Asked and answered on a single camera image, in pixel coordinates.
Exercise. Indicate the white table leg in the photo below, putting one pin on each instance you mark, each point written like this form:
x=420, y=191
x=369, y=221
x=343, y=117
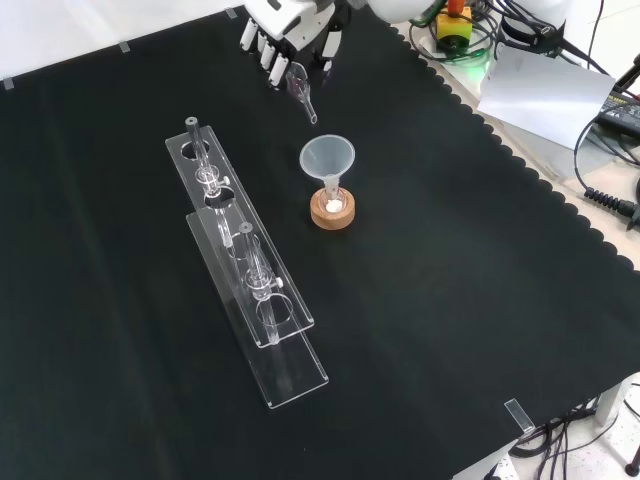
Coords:
x=615, y=397

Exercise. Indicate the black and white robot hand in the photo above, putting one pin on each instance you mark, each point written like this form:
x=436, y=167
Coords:
x=292, y=22

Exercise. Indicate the grey tape strip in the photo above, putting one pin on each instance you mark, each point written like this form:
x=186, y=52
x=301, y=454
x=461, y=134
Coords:
x=230, y=13
x=124, y=48
x=7, y=83

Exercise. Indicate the clear acrylic funnel stand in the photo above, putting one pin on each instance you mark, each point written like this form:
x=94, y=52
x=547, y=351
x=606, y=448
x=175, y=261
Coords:
x=240, y=240

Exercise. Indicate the black table cloth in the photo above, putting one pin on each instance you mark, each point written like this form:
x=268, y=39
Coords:
x=425, y=300

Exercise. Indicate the black power adapter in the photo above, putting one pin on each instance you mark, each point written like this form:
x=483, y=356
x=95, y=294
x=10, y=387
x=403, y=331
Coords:
x=622, y=112

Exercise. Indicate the clear tape strip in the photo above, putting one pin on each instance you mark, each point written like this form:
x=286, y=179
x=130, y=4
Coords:
x=518, y=415

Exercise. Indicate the clear plastic funnel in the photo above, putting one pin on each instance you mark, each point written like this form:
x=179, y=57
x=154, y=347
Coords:
x=326, y=155

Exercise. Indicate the round-bottom glass flask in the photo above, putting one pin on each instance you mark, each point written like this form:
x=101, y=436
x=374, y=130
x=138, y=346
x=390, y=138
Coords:
x=333, y=202

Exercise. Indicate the yellow stop button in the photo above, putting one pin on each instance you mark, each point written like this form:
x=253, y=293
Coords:
x=454, y=30

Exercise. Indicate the pale board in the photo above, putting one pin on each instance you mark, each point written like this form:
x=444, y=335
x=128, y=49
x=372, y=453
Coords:
x=545, y=95

